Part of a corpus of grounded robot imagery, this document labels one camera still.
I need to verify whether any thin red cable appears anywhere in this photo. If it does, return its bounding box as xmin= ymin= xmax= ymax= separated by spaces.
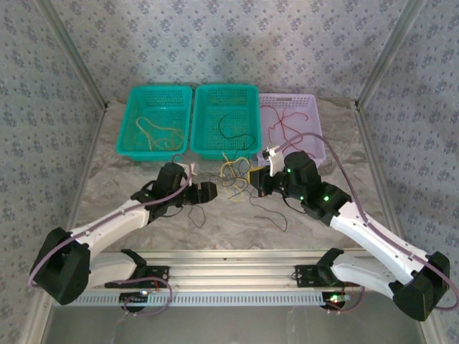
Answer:
xmin=268 ymin=107 xmax=317 ymax=159

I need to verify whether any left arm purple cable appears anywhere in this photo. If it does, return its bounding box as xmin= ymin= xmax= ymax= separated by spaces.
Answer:
xmin=27 ymin=168 xmax=197 ymax=290

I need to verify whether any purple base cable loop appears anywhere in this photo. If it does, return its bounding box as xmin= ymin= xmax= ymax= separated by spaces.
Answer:
xmin=326 ymin=282 xmax=367 ymax=317
xmin=123 ymin=278 xmax=174 ymax=317

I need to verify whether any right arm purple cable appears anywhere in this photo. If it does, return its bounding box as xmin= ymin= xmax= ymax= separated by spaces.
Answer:
xmin=275 ymin=132 xmax=459 ymax=312

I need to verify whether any aluminium corner post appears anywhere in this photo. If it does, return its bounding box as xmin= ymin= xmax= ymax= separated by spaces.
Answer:
xmin=35 ymin=0 xmax=109 ymax=109
xmin=354 ymin=0 xmax=427 ymax=108

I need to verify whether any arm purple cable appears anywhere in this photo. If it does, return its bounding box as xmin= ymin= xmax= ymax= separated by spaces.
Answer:
xmin=275 ymin=132 xmax=459 ymax=312
xmin=27 ymin=168 xmax=197 ymax=290

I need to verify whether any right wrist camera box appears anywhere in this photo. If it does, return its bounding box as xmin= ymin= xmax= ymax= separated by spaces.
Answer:
xmin=262 ymin=145 xmax=287 ymax=177

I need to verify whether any lavender perforated plastic basket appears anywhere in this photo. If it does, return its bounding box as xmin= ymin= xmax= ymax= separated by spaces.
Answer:
xmin=256 ymin=93 xmax=327 ymax=168

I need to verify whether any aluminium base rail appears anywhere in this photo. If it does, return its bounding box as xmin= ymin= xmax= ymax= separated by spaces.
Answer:
xmin=85 ymin=249 xmax=430 ymax=291

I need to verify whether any white slotted cable duct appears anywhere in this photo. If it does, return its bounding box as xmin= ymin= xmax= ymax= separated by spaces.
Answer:
xmin=71 ymin=292 xmax=345 ymax=308

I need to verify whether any teal mesh plastic basket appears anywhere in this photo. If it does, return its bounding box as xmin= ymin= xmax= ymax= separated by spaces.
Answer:
xmin=115 ymin=85 xmax=194 ymax=161
xmin=189 ymin=84 xmax=261 ymax=161

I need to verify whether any aluminium side rail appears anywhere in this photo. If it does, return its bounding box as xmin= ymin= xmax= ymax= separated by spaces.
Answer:
xmin=66 ymin=102 xmax=109 ymax=234
xmin=353 ymin=101 xmax=430 ymax=259

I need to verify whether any thin orange cable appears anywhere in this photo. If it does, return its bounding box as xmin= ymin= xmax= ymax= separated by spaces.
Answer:
xmin=134 ymin=115 xmax=171 ymax=151

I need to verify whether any black controller board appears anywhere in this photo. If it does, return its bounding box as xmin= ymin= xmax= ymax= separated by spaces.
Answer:
xmin=119 ymin=290 xmax=151 ymax=312
xmin=322 ymin=292 xmax=351 ymax=312

